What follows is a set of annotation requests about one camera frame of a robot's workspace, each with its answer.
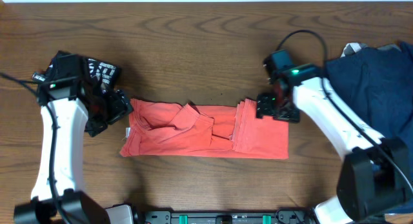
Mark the orange printed t-shirt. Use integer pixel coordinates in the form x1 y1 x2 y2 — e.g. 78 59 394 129
120 99 288 159

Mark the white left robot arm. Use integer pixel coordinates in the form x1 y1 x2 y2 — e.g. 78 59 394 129
14 76 136 223

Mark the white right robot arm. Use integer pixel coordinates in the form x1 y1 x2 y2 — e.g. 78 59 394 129
256 63 412 223

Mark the black printed folded t-shirt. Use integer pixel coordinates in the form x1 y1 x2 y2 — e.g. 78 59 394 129
32 50 121 89

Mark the grey white garment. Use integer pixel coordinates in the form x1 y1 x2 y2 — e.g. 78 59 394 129
341 43 401 57

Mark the navy blue garment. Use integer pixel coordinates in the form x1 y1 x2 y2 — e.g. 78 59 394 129
322 41 413 215

